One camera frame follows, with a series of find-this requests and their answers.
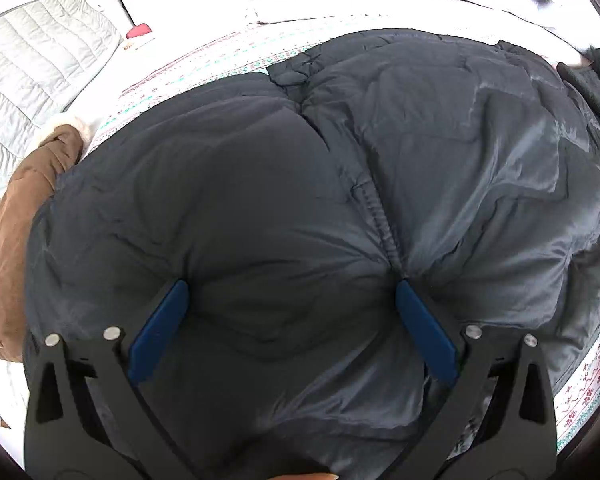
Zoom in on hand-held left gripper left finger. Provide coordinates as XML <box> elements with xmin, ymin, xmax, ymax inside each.
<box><xmin>24</xmin><ymin>279</ymin><xmax>202</xmax><ymax>480</ymax></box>

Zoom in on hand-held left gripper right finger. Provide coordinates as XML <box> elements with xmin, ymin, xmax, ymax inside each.
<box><xmin>395</xmin><ymin>279</ymin><xmax>559</xmax><ymax>480</ymax></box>

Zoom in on dark grey puffer jacket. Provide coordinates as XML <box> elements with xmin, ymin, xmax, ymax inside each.
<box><xmin>22</xmin><ymin>27</ymin><xmax>600</xmax><ymax>480</ymax></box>

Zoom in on person's left hand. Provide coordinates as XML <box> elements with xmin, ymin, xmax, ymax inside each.
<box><xmin>275</xmin><ymin>471</ymin><xmax>340</xmax><ymax>480</ymax></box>

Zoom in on white bed mattress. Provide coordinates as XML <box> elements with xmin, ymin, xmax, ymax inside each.
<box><xmin>0</xmin><ymin>20</ymin><xmax>151</xmax><ymax>428</ymax></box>

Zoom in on brown coat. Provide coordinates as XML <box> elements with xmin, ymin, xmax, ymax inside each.
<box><xmin>0</xmin><ymin>115</ymin><xmax>96</xmax><ymax>363</ymax></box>

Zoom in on patterned bedsheet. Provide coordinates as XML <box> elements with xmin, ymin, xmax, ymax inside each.
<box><xmin>80</xmin><ymin>15</ymin><xmax>600</xmax><ymax>441</ymax></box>

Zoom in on black folded garment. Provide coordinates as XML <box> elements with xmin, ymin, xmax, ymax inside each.
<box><xmin>557</xmin><ymin>47</ymin><xmax>600</xmax><ymax>133</ymax></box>

